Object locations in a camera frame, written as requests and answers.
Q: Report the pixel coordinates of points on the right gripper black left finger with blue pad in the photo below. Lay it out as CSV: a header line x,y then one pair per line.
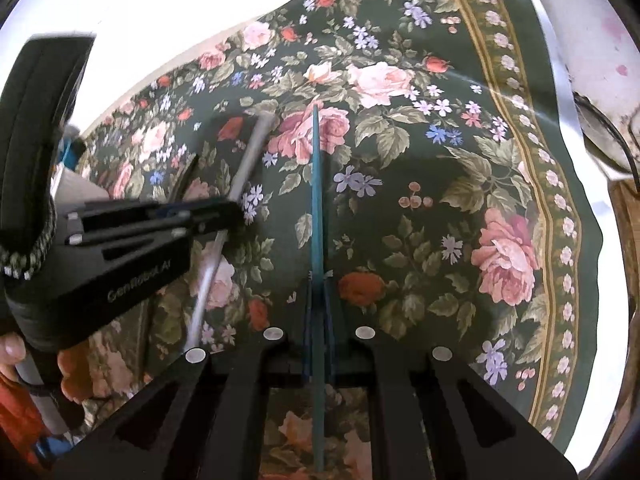
x,y
201,420

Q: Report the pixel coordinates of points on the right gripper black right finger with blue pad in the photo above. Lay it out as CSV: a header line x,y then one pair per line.
x,y
430,415

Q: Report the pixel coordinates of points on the white ceramic utensil cup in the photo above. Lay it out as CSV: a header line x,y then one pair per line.
x,y
69,188

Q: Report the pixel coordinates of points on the teal metal chopstick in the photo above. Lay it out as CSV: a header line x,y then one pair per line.
x,y
317,309

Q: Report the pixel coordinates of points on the silver metal chopstick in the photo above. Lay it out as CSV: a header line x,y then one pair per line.
x,y
262,128

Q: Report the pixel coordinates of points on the orange sleeve forearm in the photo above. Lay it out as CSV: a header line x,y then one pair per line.
x,y
21,428

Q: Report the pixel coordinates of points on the person's left hand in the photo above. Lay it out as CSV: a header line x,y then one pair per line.
x,y
73,364

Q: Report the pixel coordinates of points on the floral dark green tablecloth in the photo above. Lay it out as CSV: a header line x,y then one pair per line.
x,y
453,213

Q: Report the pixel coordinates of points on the white rice cooker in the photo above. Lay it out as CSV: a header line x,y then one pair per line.
x,y
599,42

